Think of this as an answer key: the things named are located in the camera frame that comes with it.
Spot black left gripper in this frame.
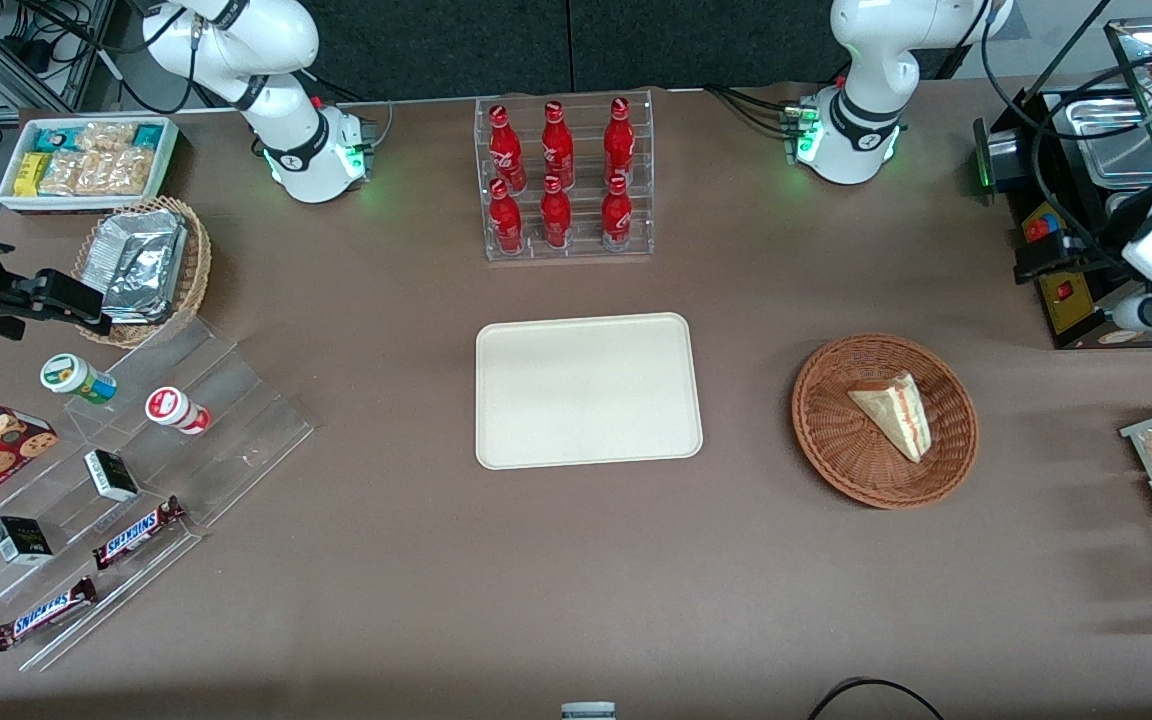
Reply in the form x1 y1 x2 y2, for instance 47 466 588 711
1014 225 1142 291

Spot triangle sandwich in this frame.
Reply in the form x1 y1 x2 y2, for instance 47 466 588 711
847 372 932 463

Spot light tan wicker basket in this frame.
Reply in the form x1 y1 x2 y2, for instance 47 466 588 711
73 196 213 349

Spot brown round wicker basket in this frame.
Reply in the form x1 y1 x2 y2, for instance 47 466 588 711
791 333 979 511

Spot cream plastic serving tray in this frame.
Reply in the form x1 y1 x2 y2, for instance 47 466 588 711
475 312 704 471

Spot green lid white cup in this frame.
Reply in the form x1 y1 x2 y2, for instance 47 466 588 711
40 353 119 405

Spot silver foil packets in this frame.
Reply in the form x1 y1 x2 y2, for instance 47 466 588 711
98 209 188 324

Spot white rectangular snack bin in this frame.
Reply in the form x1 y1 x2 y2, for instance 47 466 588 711
0 116 180 216

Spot clear rice cracker pack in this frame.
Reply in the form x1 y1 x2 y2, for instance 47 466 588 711
76 122 137 154
91 148 155 196
39 152 97 196

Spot yellow snack bar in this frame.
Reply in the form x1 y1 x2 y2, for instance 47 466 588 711
14 152 53 198

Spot black food warmer machine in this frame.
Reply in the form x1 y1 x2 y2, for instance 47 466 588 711
971 18 1152 351

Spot red lid white cup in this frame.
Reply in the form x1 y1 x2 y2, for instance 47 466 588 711
144 386 212 436

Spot small black carton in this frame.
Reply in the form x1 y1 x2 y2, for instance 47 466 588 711
83 449 141 503
0 516 55 567

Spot clear acrylic step shelf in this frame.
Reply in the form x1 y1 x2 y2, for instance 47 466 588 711
0 314 315 673

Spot Snickers chocolate bar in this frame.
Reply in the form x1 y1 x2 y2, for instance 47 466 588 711
92 495 187 571
0 576 99 652

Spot red Coca-Cola bottle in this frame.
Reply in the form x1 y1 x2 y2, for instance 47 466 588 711
601 174 633 251
489 178 525 255
489 104 527 193
540 175 573 249
542 100 575 189
604 96 635 185

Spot clear acrylic bottle rack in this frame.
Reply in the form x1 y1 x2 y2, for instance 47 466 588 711
474 89 655 263

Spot black hanging cable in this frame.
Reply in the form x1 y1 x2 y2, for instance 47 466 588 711
981 0 1152 271

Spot aluminium frame with cables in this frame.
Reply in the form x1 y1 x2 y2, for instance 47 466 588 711
0 0 137 113

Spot black arm base cables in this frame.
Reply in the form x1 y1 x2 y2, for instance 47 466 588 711
704 84 799 137

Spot black cable loop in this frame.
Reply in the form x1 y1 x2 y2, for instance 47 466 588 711
806 677 947 720

